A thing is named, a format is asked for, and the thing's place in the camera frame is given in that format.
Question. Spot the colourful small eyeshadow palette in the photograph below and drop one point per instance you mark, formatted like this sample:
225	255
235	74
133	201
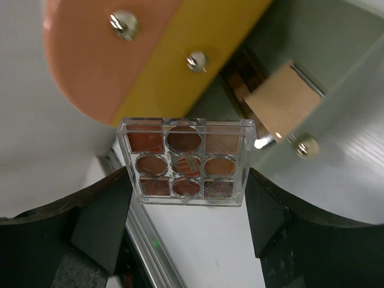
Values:
194	162

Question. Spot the peach top drawer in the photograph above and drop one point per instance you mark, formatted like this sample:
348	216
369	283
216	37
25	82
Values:
96	49

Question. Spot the aluminium rail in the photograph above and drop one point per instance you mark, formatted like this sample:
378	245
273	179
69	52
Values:
143	260

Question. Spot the square pink blush palette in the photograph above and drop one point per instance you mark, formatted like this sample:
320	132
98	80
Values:
281	103

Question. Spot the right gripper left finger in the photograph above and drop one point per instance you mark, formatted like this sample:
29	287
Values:
71	242

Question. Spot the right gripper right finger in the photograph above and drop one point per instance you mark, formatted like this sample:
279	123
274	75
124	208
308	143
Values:
301	245

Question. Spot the white cylindrical drawer cabinet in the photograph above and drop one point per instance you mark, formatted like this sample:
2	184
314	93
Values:
48	148

